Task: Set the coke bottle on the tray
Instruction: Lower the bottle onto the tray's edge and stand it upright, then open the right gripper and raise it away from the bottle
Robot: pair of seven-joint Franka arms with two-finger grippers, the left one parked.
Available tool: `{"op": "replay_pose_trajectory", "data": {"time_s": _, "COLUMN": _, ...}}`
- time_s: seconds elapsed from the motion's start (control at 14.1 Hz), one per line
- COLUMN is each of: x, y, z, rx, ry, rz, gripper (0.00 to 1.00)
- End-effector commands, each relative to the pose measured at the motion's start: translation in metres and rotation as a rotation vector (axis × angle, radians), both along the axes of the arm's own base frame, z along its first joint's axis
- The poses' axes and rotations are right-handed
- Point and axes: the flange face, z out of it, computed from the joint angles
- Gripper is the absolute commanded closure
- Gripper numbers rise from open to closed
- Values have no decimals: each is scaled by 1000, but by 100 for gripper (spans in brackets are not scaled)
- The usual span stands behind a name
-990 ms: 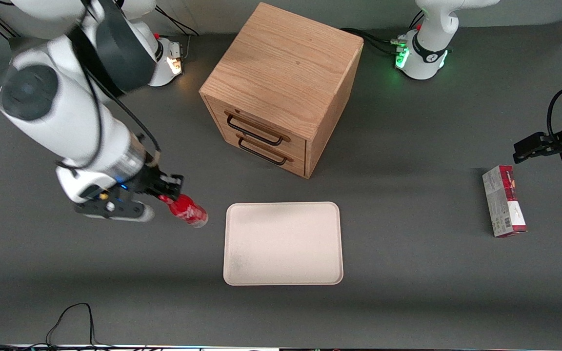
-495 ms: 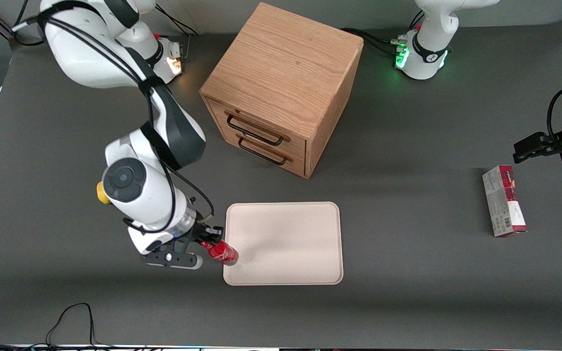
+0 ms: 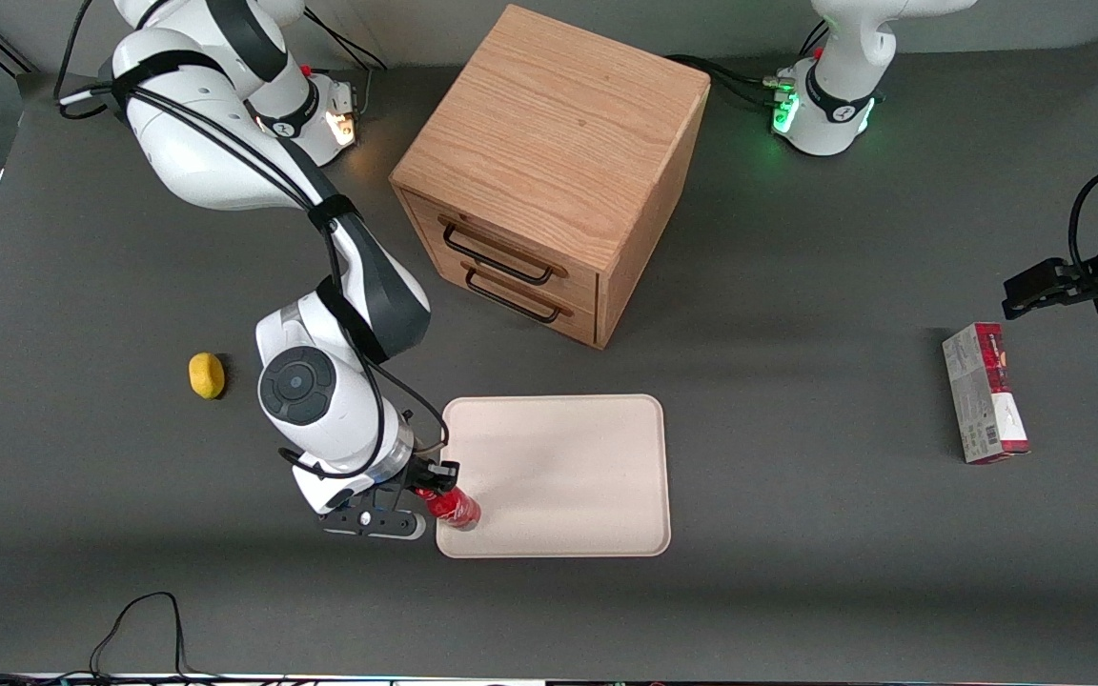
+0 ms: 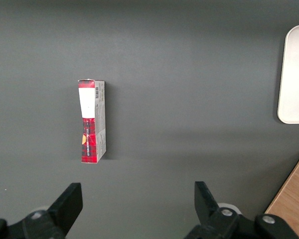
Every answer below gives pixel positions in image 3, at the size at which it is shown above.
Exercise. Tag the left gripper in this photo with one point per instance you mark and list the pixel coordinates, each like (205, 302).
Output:
(1096, 277)

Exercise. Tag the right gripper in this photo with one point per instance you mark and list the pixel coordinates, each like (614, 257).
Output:
(426, 473)

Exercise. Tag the red soda can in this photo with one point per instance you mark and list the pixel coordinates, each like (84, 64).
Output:
(458, 512)

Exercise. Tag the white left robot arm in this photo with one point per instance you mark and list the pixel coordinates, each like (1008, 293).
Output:
(840, 105)

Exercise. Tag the beige rectangular tray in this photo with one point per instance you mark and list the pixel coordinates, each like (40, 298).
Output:
(568, 467)

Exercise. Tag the grey and red carton box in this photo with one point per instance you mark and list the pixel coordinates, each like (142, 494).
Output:
(983, 400)

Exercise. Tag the yellow lemon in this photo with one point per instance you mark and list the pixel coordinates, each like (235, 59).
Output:
(207, 375)

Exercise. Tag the wooden drawer cabinet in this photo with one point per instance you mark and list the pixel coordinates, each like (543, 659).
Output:
(549, 124)

